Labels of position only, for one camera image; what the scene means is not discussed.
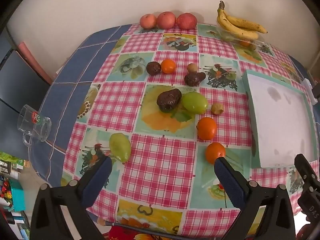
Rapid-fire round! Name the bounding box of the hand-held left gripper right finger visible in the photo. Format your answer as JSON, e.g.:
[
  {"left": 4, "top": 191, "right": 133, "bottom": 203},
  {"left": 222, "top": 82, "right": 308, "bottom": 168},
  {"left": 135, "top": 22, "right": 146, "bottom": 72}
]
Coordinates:
[{"left": 214, "top": 156, "right": 297, "bottom": 240}]

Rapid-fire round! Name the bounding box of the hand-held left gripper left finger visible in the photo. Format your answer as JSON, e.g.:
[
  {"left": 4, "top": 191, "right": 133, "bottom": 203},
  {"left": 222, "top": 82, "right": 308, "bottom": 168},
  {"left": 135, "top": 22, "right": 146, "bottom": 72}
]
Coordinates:
[{"left": 29, "top": 156, "right": 113, "bottom": 240}]

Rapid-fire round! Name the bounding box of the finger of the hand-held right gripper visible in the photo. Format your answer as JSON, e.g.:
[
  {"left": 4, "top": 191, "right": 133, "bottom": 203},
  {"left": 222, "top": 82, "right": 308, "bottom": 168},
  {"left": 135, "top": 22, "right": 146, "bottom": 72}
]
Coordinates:
[{"left": 294, "top": 153, "right": 318, "bottom": 183}]

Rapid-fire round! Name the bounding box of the green mango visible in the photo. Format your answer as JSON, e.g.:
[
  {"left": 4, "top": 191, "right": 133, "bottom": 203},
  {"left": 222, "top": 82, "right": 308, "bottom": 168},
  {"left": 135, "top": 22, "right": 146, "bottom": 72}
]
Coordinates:
[
  {"left": 109, "top": 133, "right": 132, "bottom": 163},
  {"left": 181, "top": 92, "right": 209, "bottom": 114}
]

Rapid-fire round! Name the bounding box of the white tray with teal rim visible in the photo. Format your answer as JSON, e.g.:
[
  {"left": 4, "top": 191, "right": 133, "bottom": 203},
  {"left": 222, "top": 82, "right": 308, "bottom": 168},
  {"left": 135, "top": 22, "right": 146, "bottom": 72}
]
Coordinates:
[{"left": 242, "top": 69, "right": 319, "bottom": 168}]

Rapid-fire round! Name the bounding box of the dark brown avocado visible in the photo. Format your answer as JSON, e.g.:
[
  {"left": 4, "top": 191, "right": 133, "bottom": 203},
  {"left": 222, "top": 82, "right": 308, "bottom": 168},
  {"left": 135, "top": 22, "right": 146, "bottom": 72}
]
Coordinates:
[
  {"left": 184, "top": 72, "right": 206, "bottom": 86},
  {"left": 146, "top": 61, "right": 161, "bottom": 75},
  {"left": 156, "top": 88, "right": 182, "bottom": 113}
]

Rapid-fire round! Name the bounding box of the person's right hand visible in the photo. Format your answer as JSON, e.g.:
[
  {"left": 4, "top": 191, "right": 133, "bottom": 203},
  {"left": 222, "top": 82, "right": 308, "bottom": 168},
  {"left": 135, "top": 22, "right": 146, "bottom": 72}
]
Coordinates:
[{"left": 296, "top": 224, "right": 314, "bottom": 240}]

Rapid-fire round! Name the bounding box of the pink checked printed tablecloth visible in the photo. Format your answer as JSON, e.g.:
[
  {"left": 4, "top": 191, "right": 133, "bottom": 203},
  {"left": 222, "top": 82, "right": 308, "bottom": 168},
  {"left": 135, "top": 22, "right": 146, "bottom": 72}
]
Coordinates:
[{"left": 60, "top": 24, "right": 313, "bottom": 238}]

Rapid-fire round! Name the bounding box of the clear glass mug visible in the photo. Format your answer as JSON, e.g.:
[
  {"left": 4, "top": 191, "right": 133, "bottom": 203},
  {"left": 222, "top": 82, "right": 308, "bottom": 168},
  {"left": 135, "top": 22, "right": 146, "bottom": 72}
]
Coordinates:
[{"left": 17, "top": 104, "right": 52, "bottom": 147}]

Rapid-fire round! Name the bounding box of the white power strip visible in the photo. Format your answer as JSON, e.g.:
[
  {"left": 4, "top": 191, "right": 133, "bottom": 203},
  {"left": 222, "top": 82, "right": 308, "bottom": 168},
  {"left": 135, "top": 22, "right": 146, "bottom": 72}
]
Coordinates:
[{"left": 301, "top": 79, "right": 313, "bottom": 103}]

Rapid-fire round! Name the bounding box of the teal plastic bin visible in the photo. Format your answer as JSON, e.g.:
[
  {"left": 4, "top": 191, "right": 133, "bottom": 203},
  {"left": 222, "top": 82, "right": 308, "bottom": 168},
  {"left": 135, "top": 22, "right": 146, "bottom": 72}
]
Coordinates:
[{"left": 10, "top": 182, "right": 27, "bottom": 212}]

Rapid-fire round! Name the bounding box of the green printed box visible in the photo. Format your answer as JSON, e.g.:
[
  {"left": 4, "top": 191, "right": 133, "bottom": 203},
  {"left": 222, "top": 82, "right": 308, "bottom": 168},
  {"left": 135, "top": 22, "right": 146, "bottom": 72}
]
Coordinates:
[{"left": 0, "top": 151, "right": 24, "bottom": 171}]

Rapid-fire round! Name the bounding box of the dark panel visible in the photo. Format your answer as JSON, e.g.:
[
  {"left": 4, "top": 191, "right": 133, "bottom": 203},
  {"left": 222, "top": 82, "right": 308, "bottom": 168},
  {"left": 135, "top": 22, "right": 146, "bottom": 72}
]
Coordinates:
[{"left": 0, "top": 29, "right": 50, "bottom": 155}]

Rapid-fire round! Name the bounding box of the pink board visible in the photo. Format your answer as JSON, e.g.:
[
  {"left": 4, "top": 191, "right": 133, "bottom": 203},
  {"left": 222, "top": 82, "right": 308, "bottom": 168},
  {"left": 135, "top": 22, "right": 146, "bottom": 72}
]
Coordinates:
[{"left": 17, "top": 42, "right": 53, "bottom": 85}]

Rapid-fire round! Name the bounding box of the clear plastic container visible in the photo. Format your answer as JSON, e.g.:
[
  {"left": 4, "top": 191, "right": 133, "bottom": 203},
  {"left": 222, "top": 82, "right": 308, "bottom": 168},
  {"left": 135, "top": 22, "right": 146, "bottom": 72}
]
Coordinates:
[{"left": 217, "top": 26, "right": 266, "bottom": 51}]

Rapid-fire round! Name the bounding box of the yellow banana bunch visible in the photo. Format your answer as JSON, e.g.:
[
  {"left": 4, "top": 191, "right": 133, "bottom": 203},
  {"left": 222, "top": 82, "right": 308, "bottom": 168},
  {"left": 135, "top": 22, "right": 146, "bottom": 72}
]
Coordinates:
[{"left": 216, "top": 0, "right": 268, "bottom": 40}]

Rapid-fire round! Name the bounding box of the small red apple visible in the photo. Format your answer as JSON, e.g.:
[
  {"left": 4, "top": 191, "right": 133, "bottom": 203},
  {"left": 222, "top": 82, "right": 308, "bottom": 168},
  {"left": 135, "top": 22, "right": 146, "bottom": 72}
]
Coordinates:
[{"left": 139, "top": 14, "right": 158, "bottom": 29}]

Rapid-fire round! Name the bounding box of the large red apple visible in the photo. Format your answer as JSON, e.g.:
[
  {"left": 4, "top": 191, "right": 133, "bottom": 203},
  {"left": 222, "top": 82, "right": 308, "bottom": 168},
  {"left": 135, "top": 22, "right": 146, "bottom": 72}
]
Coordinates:
[{"left": 176, "top": 13, "right": 198, "bottom": 30}]

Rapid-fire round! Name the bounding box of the medium red apple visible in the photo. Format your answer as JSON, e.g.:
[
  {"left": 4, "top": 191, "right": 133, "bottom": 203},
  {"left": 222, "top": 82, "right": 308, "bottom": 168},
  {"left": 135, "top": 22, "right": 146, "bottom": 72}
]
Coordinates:
[{"left": 156, "top": 11, "right": 177, "bottom": 29}]

